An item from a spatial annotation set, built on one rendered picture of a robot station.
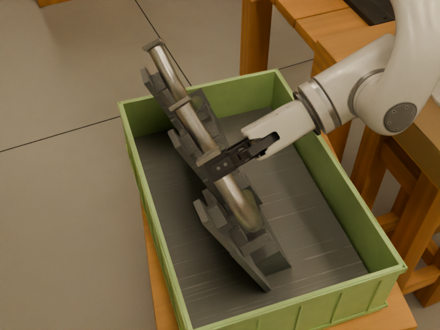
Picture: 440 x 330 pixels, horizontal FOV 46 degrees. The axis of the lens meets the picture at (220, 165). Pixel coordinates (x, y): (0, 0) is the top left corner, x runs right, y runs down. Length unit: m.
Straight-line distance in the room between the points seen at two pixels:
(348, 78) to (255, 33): 1.35
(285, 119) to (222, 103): 0.62
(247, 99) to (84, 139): 1.36
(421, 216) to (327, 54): 0.52
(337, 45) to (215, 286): 0.82
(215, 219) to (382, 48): 0.35
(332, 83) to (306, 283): 0.47
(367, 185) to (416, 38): 1.01
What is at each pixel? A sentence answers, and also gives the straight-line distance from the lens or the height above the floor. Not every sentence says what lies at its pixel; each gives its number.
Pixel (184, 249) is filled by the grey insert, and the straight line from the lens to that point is 1.11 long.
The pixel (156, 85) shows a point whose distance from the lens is 1.05.
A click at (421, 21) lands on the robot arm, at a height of 1.42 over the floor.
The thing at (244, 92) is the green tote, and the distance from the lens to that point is 1.35.
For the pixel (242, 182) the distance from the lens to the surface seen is 1.12.
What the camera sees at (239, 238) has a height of 1.02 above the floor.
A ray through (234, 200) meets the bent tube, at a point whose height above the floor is 1.17.
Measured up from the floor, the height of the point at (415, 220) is 0.65.
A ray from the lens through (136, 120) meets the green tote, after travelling 1.31.
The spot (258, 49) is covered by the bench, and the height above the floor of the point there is 0.54.
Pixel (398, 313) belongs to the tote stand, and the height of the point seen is 0.79.
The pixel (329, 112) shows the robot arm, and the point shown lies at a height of 1.29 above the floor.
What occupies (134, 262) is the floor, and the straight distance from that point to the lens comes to 2.11.
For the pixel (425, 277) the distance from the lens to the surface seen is 1.91.
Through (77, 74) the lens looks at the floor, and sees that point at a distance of 2.98.
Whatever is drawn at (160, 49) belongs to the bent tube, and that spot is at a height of 1.18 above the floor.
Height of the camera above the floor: 1.79
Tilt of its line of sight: 48 degrees down
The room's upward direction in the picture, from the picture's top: straight up
